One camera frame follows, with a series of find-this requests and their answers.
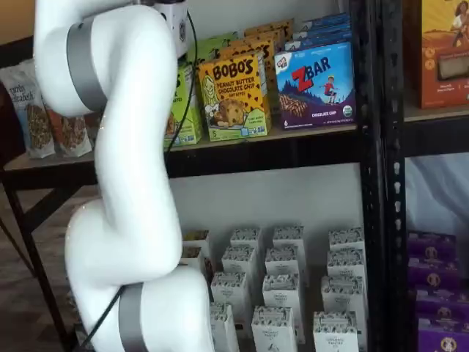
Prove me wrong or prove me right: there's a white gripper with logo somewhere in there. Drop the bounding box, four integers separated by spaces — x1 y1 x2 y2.
153 2 191 59

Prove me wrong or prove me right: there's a green Bobo's apple pie box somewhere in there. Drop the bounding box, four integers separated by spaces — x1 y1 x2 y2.
166 62 203 147
186 32 240 64

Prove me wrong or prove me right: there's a yellow Bobo's peanut butter box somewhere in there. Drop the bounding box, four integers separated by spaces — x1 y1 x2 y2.
197 51 273 143
234 27 290 51
219 38 276 111
244 18 295 36

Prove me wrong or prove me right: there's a blue Zbar chocolate chip box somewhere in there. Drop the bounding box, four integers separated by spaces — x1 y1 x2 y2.
298 12 351 31
284 31 354 51
273 40 357 130
292 21 352 40

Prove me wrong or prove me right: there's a black metal shelf rack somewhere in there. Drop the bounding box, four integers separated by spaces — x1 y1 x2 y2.
0 0 384 352
380 0 469 352

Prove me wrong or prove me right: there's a wooden shelf board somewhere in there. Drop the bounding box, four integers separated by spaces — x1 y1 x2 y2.
405 104 469 124
1 123 358 173

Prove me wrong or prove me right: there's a small colourful snack box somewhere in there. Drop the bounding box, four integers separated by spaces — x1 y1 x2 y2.
177 246 204 274
182 229 210 254

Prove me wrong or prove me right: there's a large orange snack box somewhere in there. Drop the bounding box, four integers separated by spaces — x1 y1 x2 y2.
405 0 469 110

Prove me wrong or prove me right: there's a purple snack box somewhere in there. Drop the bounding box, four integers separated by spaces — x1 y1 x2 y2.
407 231 458 260
413 288 469 326
417 321 469 352
407 256 459 293

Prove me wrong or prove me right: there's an orange Purely Elizabeth granola bag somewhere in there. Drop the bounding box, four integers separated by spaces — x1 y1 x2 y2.
45 109 93 158

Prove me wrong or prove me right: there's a blue Purely Elizabeth granola bag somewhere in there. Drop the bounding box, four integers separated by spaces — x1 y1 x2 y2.
0 58 51 159

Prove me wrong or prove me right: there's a white patterned carton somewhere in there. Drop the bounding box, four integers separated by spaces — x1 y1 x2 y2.
321 274 366 317
265 245 302 276
221 245 258 279
210 303 240 352
326 249 366 280
251 306 295 352
273 225 306 251
229 227 262 252
262 273 302 313
328 227 365 254
313 311 359 352
210 271 251 313

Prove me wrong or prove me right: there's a white sheet backdrop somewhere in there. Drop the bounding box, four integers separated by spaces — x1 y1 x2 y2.
405 155 469 235

